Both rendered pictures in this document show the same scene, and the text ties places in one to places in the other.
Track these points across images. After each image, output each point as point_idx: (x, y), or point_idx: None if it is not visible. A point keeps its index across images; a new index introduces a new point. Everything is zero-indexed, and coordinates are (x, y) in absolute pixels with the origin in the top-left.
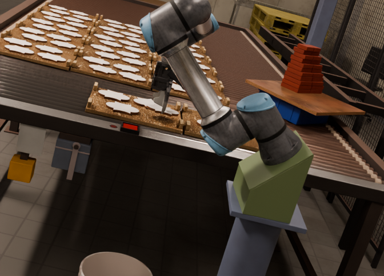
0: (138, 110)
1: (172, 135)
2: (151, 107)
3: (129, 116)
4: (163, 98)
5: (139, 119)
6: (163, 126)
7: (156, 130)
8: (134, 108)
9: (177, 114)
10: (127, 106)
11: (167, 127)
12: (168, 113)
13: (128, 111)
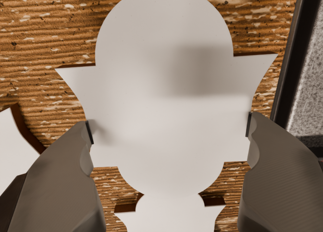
0: (121, 181)
1: (301, 11)
2: (205, 181)
3: (236, 196)
4: (86, 173)
5: (247, 167)
6: (279, 72)
7: (281, 89)
8: (149, 203)
9: (209, 2)
10: (142, 222)
11: (285, 47)
12: (262, 78)
13: (204, 213)
